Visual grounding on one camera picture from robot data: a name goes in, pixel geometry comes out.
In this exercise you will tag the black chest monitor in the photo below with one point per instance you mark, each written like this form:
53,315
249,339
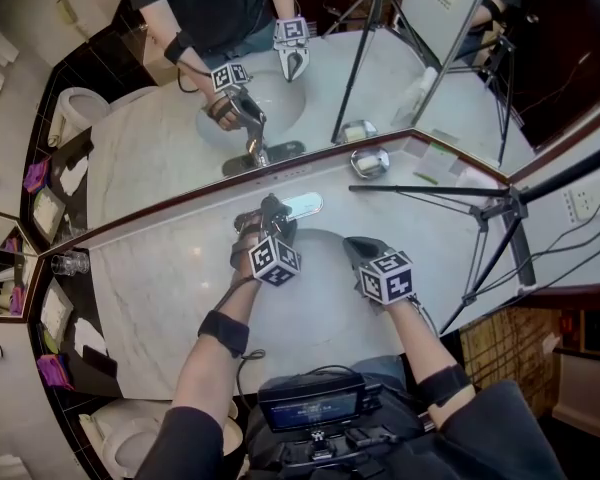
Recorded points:
312,408

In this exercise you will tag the white folded towel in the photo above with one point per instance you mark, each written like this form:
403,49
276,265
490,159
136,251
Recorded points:
89,335

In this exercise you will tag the large wall mirror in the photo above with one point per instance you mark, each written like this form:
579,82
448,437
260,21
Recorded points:
145,148

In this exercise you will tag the person's right forearm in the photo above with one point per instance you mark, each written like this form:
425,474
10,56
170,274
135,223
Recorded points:
415,335

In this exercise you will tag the oval chrome plate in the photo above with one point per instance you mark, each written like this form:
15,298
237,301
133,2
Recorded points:
307,203

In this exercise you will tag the small side mirror panel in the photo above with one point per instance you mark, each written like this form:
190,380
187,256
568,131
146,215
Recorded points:
0,263

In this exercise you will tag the clear drinking glass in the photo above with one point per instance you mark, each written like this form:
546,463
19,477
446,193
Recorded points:
60,264
79,261

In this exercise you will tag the person's black shirt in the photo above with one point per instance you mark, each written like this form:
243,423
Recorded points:
490,438

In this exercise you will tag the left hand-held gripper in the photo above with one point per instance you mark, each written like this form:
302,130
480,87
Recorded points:
275,267

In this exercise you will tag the white soap bar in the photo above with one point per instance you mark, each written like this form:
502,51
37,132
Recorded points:
369,164

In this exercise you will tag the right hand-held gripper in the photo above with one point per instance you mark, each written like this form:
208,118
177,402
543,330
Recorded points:
386,282

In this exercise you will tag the person's left forearm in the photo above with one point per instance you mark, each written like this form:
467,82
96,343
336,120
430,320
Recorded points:
207,373

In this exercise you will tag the angled wall mirror panel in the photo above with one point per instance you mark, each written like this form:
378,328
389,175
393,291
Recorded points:
555,68

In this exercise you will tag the green pen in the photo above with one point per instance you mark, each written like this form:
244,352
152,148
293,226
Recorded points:
426,178

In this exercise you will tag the black chest rig mount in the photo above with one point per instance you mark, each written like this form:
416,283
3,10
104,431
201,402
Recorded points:
325,450

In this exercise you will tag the white wall power outlet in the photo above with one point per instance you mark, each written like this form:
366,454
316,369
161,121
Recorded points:
584,200

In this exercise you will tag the black tripod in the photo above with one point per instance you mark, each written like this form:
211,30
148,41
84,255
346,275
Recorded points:
517,197

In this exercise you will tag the chrome sink faucet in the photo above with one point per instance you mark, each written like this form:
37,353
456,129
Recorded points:
241,221

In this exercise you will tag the purple folded cloth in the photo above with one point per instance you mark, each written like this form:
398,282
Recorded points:
54,370

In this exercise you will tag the chrome soap dish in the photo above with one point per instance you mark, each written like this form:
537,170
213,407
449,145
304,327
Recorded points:
375,154

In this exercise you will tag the person's left hand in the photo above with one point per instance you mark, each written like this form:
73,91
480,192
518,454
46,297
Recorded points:
243,250

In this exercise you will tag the tray with white paper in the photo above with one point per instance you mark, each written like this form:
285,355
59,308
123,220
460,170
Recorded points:
55,312

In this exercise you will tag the white toilet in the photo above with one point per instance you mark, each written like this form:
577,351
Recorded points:
125,438

